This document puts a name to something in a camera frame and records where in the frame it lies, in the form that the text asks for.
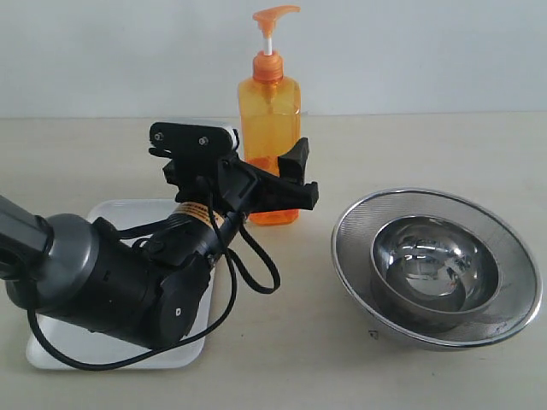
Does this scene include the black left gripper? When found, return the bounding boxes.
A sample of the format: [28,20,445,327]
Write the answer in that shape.
[162,137,319,214]

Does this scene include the left wrist camera black silver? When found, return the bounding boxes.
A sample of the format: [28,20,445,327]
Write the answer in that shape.
[149,118,239,159]

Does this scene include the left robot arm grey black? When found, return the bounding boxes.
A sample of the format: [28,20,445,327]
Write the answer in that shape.
[1,132,319,351]

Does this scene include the steel mesh strainer basin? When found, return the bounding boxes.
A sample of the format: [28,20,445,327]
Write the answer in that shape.
[331,188,543,351]

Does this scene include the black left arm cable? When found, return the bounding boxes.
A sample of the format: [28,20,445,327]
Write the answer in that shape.
[26,175,282,371]

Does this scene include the small stainless steel bowl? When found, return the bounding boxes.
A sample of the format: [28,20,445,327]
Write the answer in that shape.
[369,215,503,333]

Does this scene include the orange pump soap bottle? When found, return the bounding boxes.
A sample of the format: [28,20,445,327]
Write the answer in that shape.
[238,4,303,227]

